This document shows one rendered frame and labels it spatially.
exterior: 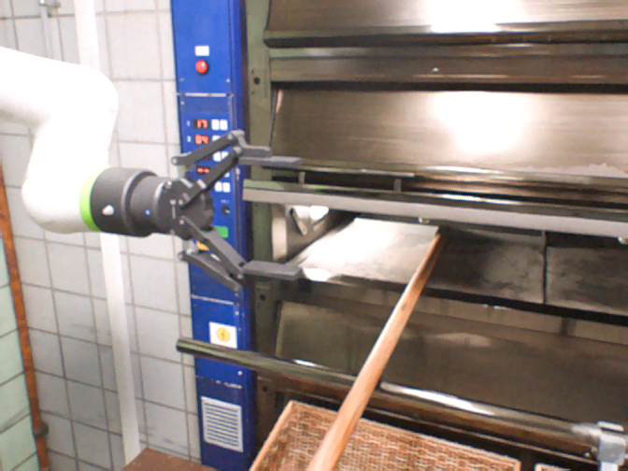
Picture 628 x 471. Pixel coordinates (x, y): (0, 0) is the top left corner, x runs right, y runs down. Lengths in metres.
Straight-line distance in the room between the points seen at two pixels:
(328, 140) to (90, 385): 1.12
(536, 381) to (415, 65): 0.70
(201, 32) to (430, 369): 0.91
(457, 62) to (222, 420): 1.07
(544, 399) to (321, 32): 0.88
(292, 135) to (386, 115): 0.21
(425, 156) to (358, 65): 0.23
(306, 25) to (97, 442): 1.44
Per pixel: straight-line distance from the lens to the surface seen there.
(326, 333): 1.37
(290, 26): 1.22
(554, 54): 1.13
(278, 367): 0.97
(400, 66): 1.17
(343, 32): 1.15
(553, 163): 1.13
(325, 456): 0.72
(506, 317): 1.23
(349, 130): 1.20
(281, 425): 1.42
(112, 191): 0.74
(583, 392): 1.31
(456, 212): 1.02
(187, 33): 1.33
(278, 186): 1.12
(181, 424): 1.74
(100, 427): 1.97
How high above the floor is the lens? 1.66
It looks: 17 degrees down
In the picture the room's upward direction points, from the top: straight up
